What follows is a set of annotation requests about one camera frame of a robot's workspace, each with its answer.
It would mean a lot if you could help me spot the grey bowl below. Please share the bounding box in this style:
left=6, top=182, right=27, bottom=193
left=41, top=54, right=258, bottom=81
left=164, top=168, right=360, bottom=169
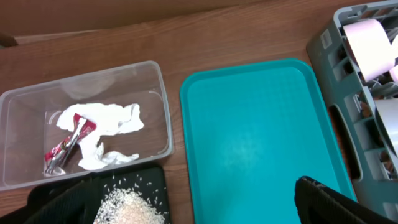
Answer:
left=375, top=98, right=397, bottom=156

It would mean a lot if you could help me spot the large white plate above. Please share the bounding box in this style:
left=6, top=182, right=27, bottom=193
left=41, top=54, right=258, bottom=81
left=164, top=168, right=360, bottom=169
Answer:
left=389, top=35, right=398, bottom=83

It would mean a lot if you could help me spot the white napkin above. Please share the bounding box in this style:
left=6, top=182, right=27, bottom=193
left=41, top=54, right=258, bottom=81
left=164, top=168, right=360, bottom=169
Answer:
left=57, top=103, right=144, bottom=170

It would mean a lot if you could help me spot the grey dishwasher rack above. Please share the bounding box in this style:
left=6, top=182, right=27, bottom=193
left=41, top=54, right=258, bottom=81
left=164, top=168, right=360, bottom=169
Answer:
left=307, top=1, right=397, bottom=221

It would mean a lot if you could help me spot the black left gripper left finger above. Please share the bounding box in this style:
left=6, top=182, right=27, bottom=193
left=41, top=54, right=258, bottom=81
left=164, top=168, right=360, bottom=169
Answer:
left=1, top=177, right=101, bottom=224

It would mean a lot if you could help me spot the pink white bowl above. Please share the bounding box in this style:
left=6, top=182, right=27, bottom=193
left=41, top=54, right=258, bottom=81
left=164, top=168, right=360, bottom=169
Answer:
left=343, top=19, right=394, bottom=82

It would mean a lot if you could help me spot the clear plastic storage bin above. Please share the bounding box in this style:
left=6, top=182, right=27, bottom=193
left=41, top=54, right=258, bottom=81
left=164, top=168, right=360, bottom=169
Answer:
left=1, top=61, right=173, bottom=190

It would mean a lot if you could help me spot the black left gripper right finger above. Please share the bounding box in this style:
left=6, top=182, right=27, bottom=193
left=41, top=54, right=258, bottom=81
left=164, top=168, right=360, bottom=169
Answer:
left=294, top=176, right=395, bottom=224

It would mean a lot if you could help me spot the red snack wrapper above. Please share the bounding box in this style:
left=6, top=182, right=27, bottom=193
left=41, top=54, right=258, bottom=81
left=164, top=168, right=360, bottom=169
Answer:
left=44, top=113, right=96, bottom=174

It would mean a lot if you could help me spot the black plastic tray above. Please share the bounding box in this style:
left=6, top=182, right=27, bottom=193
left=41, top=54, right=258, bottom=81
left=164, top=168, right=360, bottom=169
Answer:
left=26, top=164, right=172, bottom=224

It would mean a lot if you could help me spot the pile of white rice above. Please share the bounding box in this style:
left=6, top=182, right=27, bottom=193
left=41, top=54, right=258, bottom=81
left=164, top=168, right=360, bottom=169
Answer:
left=94, top=173, right=172, bottom=224

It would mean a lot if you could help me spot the teal serving tray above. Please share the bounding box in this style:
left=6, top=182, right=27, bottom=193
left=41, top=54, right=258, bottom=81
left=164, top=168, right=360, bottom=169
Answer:
left=180, top=59, right=355, bottom=223

